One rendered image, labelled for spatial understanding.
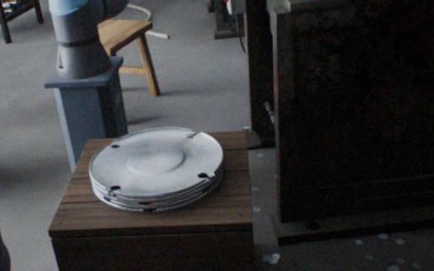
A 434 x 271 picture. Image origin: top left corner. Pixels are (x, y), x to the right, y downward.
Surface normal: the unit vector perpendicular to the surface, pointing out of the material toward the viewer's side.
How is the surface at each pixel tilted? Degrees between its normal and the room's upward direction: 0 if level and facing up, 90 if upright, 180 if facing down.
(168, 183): 0
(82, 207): 0
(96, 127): 90
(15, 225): 0
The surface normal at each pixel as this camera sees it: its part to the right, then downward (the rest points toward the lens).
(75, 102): -0.14, 0.48
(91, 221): -0.11, -0.87
